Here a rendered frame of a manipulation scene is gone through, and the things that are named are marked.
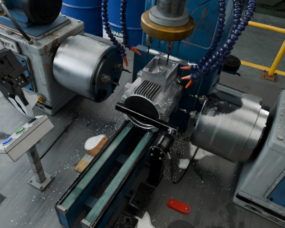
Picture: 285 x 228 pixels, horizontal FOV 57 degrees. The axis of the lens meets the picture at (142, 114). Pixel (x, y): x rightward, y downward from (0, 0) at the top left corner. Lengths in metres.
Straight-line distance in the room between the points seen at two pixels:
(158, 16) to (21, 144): 0.57
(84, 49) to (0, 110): 0.55
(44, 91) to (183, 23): 0.68
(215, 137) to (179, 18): 0.40
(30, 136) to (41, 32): 0.47
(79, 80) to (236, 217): 0.78
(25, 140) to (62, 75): 0.35
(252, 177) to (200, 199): 0.22
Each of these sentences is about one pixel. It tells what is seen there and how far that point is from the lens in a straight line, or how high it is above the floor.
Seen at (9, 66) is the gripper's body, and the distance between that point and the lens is 0.90.
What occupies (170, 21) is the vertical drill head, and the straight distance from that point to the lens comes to 0.86.
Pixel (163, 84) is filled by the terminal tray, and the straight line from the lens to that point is 0.97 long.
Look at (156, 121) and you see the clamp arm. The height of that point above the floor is 1.03.
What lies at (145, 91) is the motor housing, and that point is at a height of 1.11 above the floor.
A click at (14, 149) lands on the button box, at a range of 0.85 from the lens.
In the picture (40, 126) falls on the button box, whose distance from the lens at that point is 0.89.
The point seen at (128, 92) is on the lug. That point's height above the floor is 1.09.
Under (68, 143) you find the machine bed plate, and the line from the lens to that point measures 1.18.
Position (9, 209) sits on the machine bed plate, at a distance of 1.07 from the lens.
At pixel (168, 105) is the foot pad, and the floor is 1.07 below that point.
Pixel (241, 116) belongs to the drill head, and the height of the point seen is 1.15.
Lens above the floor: 1.70
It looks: 44 degrees down
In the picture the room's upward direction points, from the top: 7 degrees clockwise
